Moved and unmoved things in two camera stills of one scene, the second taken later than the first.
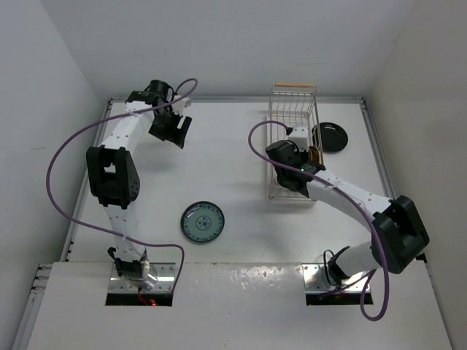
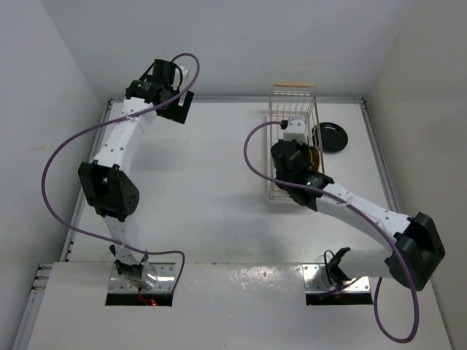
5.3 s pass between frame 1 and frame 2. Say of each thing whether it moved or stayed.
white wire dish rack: stayed
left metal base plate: stayed
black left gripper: moved
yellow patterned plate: stayed
